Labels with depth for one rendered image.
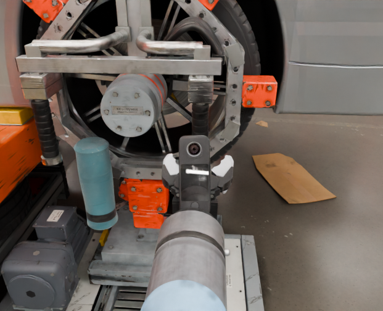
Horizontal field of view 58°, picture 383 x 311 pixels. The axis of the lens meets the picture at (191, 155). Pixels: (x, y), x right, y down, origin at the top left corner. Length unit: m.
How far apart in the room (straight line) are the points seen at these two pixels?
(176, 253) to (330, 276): 1.29
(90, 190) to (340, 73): 0.78
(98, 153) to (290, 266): 1.04
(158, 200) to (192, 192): 0.59
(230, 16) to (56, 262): 0.83
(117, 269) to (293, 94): 0.89
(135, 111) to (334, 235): 1.32
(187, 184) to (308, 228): 1.41
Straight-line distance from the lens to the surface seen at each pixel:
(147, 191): 1.06
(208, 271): 0.39
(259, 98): 0.93
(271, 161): 2.37
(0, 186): 1.18
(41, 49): 0.78
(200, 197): 0.49
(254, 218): 1.86
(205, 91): 0.69
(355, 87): 1.14
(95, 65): 0.74
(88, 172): 0.93
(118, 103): 0.81
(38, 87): 0.77
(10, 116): 1.30
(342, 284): 1.63
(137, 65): 0.72
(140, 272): 1.34
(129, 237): 1.39
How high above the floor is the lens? 1.13
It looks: 28 degrees down
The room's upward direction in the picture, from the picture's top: straight up
